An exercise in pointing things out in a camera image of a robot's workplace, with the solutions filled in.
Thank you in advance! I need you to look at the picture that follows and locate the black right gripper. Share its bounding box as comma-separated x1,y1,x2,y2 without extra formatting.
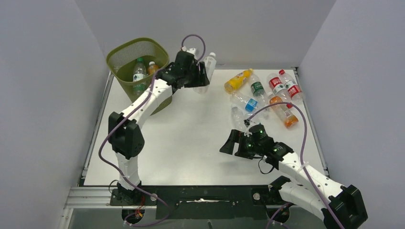
220,130,262,160

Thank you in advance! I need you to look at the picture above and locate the large clear plastic bottle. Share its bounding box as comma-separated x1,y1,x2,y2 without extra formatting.
193,52,217,94

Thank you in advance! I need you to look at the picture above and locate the green label Nongfu water bottle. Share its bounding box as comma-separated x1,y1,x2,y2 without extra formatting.
133,57,147,96

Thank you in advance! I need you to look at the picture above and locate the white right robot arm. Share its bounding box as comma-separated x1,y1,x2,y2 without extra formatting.
219,124,368,229

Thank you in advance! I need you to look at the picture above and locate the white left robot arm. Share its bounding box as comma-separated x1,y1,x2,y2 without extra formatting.
108,47,209,198

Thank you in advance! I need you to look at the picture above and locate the green plastic mesh bin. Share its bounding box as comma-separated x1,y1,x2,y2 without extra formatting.
106,38,170,102

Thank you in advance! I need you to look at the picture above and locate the clear bottle white Cestbon cap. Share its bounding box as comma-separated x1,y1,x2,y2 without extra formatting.
231,105,246,131

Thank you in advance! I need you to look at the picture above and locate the yellow juice bottle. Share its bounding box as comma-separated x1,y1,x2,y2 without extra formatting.
224,69,254,94

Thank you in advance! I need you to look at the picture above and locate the blue label water bottle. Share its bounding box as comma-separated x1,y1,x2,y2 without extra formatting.
230,92,265,114

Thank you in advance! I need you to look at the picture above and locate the dark green label bottle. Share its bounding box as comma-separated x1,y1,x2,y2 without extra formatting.
249,74,266,100

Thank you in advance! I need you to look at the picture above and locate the orange label tea bottle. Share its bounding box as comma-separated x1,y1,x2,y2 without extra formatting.
268,94,298,129

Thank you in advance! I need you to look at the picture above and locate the red label bottle red cap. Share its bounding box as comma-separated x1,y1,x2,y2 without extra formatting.
266,73,292,103

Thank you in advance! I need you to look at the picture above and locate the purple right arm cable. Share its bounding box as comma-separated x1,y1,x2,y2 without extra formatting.
244,102,345,229

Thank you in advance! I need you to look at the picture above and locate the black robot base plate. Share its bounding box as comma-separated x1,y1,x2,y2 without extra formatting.
110,185,285,220

